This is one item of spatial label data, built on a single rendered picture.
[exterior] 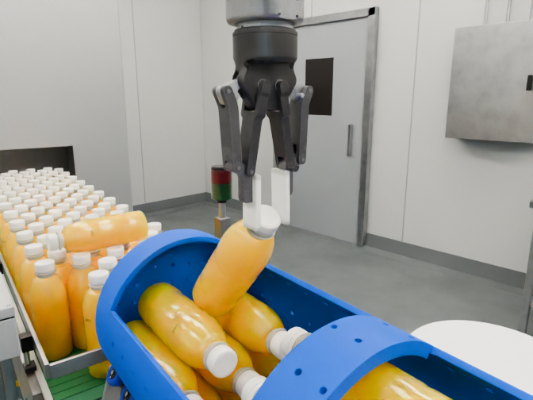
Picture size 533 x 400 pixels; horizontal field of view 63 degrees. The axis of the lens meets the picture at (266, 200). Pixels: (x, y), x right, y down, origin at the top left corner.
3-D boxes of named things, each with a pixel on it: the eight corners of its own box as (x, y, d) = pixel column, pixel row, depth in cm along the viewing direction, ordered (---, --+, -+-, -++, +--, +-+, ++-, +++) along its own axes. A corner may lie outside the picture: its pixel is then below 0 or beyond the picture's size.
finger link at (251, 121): (273, 81, 49) (263, 78, 49) (258, 178, 51) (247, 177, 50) (253, 82, 53) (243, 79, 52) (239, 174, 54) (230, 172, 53)
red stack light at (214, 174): (217, 185, 127) (217, 171, 126) (207, 182, 132) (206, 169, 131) (235, 182, 131) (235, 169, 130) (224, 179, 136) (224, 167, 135)
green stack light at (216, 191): (218, 201, 128) (217, 185, 127) (207, 198, 133) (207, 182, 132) (236, 198, 132) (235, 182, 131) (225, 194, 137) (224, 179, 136)
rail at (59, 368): (51, 379, 81) (50, 365, 80) (51, 378, 81) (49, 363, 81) (233, 316, 104) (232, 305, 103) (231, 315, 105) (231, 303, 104)
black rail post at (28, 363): (25, 374, 91) (20, 339, 89) (23, 367, 93) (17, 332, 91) (36, 370, 92) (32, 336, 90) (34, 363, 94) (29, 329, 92)
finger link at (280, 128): (258, 82, 53) (266, 79, 54) (274, 169, 57) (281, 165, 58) (278, 82, 50) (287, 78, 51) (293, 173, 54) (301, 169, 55)
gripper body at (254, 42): (253, 20, 44) (254, 112, 47) (314, 26, 49) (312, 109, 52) (216, 28, 50) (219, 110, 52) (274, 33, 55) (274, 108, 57)
